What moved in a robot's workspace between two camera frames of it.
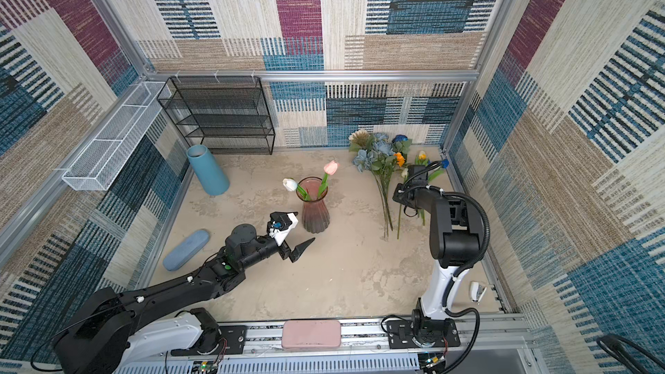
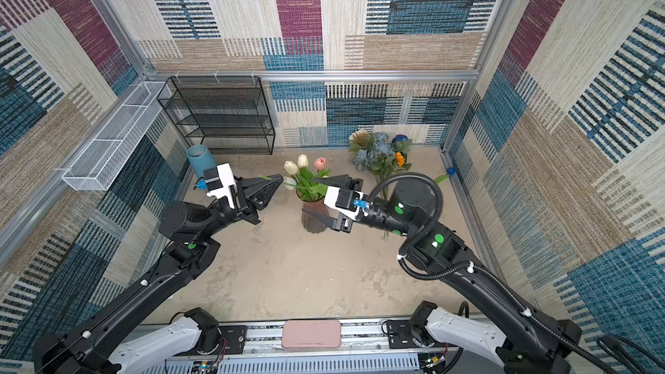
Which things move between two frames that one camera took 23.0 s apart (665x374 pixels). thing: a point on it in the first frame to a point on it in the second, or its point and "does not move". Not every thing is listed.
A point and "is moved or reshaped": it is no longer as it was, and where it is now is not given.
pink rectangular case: x=307 y=334 does not move
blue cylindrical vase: x=209 y=172 does not move
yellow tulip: x=422 y=159 to x=307 y=177
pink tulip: x=330 y=168 is moved or reshaped
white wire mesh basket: x=98 y=165 does not move
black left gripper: x=298 y=252 to x=248 y=198
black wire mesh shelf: x=225 y=114 does not move
